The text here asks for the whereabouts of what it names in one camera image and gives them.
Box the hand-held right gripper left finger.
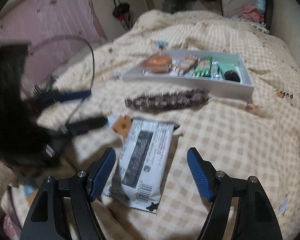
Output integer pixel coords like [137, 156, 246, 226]
[20, 147, 117, 240]

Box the black cable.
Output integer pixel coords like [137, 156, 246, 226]
[27, 34, 95, 128]

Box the black hanging bag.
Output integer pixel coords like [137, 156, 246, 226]
[112, 0, 133, 28]

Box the pink curtain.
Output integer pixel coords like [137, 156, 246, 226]
[0, 0, 108, 55]

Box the white cardboard box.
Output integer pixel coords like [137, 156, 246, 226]
[122, 49, 255, 103]

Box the orange lollipop packet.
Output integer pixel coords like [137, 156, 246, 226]
[171, 56, 199, 77]

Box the grey striped clothes pile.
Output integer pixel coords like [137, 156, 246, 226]
[162, 0, 188, 13]

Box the heart print pillow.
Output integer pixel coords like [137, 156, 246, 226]
[254, 21, 270, 34]

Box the green hand cream tube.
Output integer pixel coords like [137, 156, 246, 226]
[219, 62, 241, 83]

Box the blue snack packet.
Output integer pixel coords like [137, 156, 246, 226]
[210, 61, 221, 80]

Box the black and white snack packet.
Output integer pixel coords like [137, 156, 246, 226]
[101, 117, 181, 214]

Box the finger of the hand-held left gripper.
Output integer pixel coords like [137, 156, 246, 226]
[39, 115, 108, 138]
[22, 90, 92, 113]

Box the black headboard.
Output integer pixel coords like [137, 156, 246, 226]
[264, 0, 274, 29]

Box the green lollipop packet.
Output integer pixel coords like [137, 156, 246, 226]
[191, 56, 213, 78]

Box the orange bread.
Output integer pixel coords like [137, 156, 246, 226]
[141, 55, 172, 74]

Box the pink clothes pile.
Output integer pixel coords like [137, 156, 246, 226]
[234, 4, 265, 23]

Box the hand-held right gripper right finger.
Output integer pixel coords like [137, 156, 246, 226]
[187, 147, 283, 240]

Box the dark glitter hair claw clip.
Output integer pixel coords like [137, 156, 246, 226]
[124, 89, 210, 112]

